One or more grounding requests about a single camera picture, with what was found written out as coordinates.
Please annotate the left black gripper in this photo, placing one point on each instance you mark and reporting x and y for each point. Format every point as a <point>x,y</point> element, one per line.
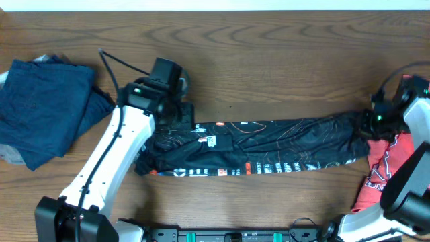
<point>187,115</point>

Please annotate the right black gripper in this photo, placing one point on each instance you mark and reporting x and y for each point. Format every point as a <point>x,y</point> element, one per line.
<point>369,134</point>

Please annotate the red printed t-shirt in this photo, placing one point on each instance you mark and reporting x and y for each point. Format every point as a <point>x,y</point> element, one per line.
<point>385,157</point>

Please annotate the black patterned jersey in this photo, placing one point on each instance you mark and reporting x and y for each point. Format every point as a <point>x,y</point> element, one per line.
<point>259,147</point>

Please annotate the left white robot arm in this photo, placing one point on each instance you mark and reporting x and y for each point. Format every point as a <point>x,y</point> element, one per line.
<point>82,211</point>

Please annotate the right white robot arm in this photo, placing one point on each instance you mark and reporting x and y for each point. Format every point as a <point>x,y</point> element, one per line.
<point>403,208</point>

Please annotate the folded navy blue garment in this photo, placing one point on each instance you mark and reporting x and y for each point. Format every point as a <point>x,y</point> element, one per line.
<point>46,106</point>

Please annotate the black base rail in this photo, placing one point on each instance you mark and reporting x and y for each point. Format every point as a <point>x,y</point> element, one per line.
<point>235,235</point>

